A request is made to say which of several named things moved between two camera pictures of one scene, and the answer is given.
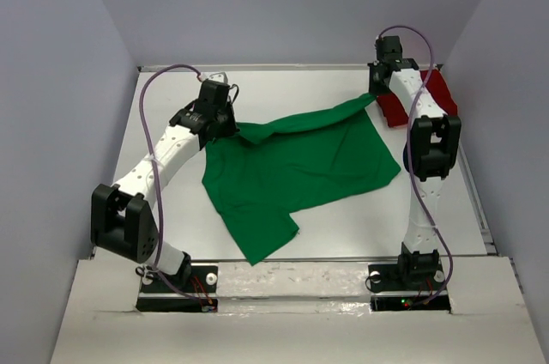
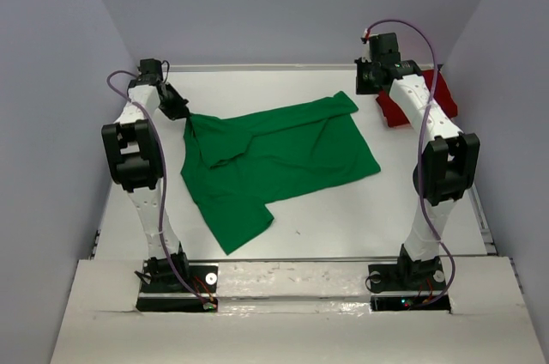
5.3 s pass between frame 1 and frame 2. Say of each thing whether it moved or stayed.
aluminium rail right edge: stayed
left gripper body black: moved
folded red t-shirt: stayed
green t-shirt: moved
